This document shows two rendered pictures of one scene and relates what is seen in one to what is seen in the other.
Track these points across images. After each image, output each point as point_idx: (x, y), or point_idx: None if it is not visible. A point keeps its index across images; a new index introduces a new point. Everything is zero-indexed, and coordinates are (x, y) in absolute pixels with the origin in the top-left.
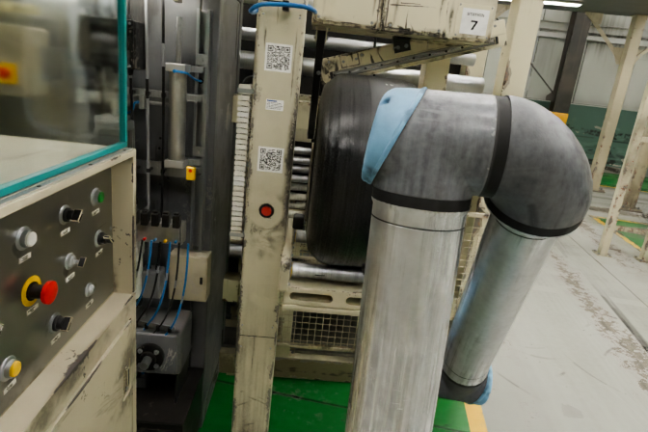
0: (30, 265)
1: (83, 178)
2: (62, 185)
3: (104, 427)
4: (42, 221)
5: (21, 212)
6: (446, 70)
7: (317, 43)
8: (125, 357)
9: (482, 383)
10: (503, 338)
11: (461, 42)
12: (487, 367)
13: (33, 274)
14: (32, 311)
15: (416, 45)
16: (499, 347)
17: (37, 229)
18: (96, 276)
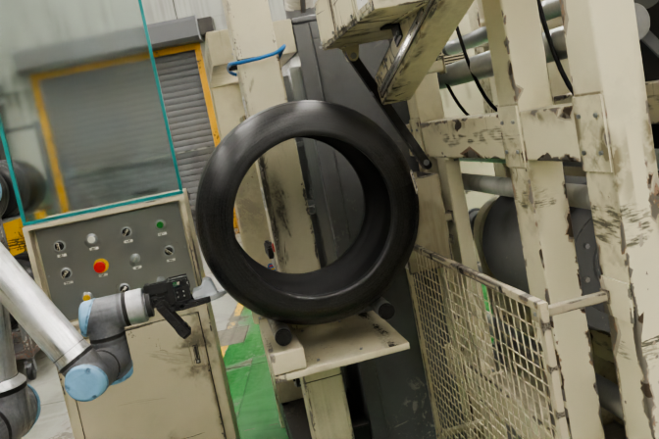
0: (99, 253)
1: (114, 212)
2: (94, 215)
3: (164, 370)
4: (106, 232)
5: (89, 226)
6: (503, 31)
7: (351, 65)
8: (190, 336)
9: (64, 374)
10: (18, 320)
11: (399, 10)
12: (44, 352)
13: (101, 258)
14: (103, 276)
15: (403, 27)
16: (25, 329)
17: (102, 236)
18: (170, 274)
